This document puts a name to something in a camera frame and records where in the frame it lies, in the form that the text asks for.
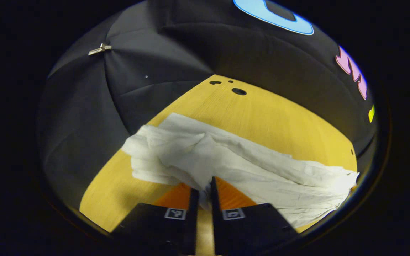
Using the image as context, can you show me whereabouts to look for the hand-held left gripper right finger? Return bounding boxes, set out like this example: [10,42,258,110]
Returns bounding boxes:
[210,176,299,256]

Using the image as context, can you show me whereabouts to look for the black backdrop cloth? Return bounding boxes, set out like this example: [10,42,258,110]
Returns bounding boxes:
[37,0,379,211]

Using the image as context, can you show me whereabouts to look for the white jeans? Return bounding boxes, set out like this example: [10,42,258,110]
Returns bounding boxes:
[121,112,361,228]

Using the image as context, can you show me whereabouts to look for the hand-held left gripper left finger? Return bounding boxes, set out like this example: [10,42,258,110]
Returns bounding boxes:
[114,183,199,256]

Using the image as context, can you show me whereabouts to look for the small white backdrop clip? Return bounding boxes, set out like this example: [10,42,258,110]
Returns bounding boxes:
[88,43,112,56]

